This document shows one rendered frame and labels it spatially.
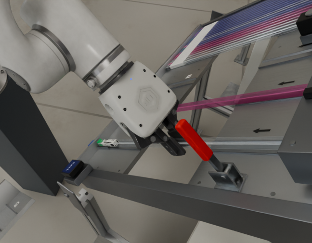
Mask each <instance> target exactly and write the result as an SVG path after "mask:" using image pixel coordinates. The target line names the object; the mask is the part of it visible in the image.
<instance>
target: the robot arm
mask: <svg viewBox="0 0 312 243"><path fill-rule="evenodd" d="M20 17H21V18H22V19H23V20H24V21H25V22H26V23H27V25H28V26H29V27H30V28H31V30H30V31H29V32H28V33H26V34H23V33H22V31H21V29H20V28H19V26H18V25H17V23H16V21H15V19H14V16H13V13H12V11H11V6H10V0H0V94H1V93H2V91H3V90H4V89H5V87H6V85H7V83H8V75H9V76H10V77H11V78H12V79H13V80H14V81H15V82H16V84H17V85H19V86H20V87H22V88H23V89H24V90H26V91H28V92H30V93H34V94H39V93H43V92H45V91H47V90H48V89H50V88H51V87H53V86H54V85H55V84H56V83H57V82H58V81H59V80H60V79H62V78H63V77H64V76H65V75H66V74H67V73H69V72H70V71H72V72H74V73H76V74H77V75H78V76H79V77H80V78H81V79H82V80H83V81H84V82H85V83H86V85H87V86H88V87H89V88H91V89H92V90H93V91H95V90H96V89H97V88H100V91H99V92H98V93H99V94H100V95H99V96H98V98H99V99H100V101H101V103H102V104H103V106H104V107H105V109H106V110H107V112H108V113H109V114H110V116H111V117H112V118H113V119H114V120H115V122H116V123H117V124H118V125H119V126H120V127H121V129H122V130H123V131H124V132H125V133H126V134H127V135H128V136H129V137H130V138H132V139H133V141H134V143H135V145H136V147H137V149H143V148H145V147H147V146H149V145H151V144H159V143H160V144H161V145H162V146H163V147H164V148H165V149H166V150H167V151H168V152H169V153H170V154H171V155H173V156H182V155H185V153H186V150H185V149H184V148H183V147H182V146H181V145H180V144H179V143H178V142H177V141H176V140H175V138H183V137H182V136H181V135H180V134H179V132H178V131H177V130H176V129H175V126H176V124H177V123H178V120H177V112H176V110H177V108H178V104H179V101H178V99H177V97H176V95H175V93H174V92H173V91H172V90H171V89H170V88H169V87H168V86H167V85H166V84H165V83H164V82H163V81H162V80H161V79H160V78H159V77H158V76H157V75H156V74H155V73H154V72H153V71H151V70H150V69H149V68H148V67H146V66H145V65H144V64H142V63H141V62H139V61H138V60H136V61H135V62H132V61H130V62H129V63H128V61H127V60H128V59H129V58H130V57H131V55H130V54H129V53H128V52H127V51H126V49H125V48H124V47H123V46H122V45H121V44H120V43H119V42H118V41H117V39H116V38H115V37H114V36H113V35H112V34H111V33H110V32H109V30H108V29H107V28H106V27H105V26H104V25H103V24H102V23H101V22H100V20H99V19H98V18H97V17H96V16H95V15H94V14H93V13H92V12H91V10H90V9H89V8H88V7H87V6H86V5H85V4H84V3H83V1H82V0H24V2H23V3H22V5H21V8H20ZM161 123H162V124H163V125H164V126H165V127H166V128H167V129H168V131H167V133H168V135H169V136H170V137H168V136H167V135H166V134H165V133H164V132H163V131H162V130H161V129H160V128H159V125H160V124H161ZM143 137H147V138H143Z"/></svg>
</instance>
